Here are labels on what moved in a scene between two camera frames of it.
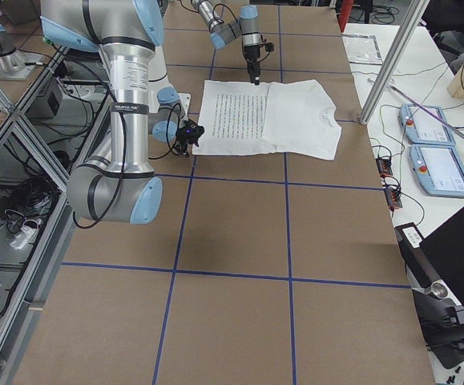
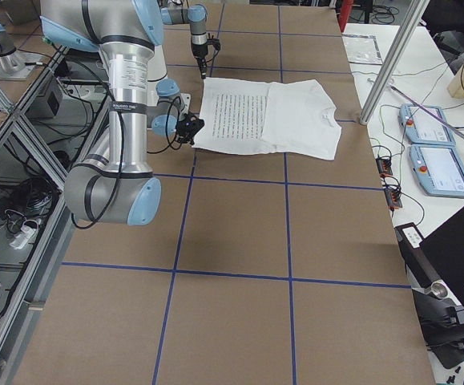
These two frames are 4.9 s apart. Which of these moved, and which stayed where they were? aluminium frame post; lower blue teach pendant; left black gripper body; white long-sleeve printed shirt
Moved: left black gripper body
Stayed: lower blue teach pendant; white long-sleeve printed shirt; aluminium frame post
